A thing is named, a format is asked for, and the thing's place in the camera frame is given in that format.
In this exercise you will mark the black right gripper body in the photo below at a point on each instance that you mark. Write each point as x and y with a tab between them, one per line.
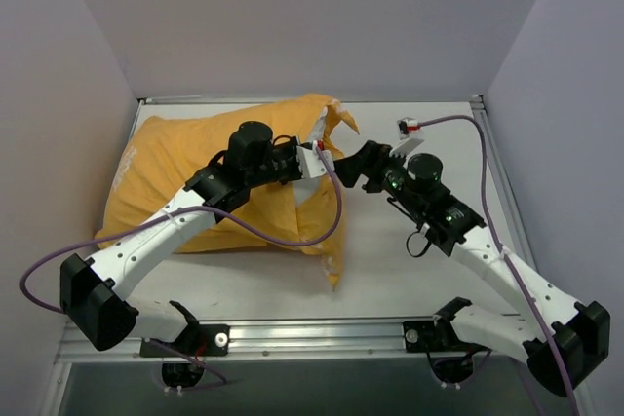
376	163

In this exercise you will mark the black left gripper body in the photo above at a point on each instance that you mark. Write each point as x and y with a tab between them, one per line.
289	165

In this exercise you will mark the yellow pillowcase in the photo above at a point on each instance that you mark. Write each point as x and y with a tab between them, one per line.
164	153

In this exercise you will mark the white pillow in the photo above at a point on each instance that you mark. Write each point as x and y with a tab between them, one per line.
304	189

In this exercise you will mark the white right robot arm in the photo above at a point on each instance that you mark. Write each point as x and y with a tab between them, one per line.
559	339

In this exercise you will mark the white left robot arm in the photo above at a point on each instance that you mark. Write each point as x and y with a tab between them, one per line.
96	292

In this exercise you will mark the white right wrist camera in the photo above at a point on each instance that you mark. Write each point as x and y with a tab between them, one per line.
410	137

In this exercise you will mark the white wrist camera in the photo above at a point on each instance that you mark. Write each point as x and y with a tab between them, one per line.
410	137
314	160

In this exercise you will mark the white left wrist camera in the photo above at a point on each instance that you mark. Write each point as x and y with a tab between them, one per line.
314	160

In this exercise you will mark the aluminium back rail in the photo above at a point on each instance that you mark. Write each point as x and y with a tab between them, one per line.
257	99

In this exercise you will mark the aluminium rail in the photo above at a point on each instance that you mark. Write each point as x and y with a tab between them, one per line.
257	99
366	338
517	232

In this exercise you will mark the aluminium right side rail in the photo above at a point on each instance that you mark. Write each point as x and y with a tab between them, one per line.
517	232

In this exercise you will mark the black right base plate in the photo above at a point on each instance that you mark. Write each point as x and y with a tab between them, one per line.
435	334

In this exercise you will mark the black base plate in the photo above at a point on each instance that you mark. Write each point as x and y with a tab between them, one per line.
209	340
435	334

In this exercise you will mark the aluminium front rail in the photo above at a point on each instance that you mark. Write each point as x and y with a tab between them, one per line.
366	338

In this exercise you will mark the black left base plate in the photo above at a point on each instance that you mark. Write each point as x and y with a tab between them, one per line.
209	340

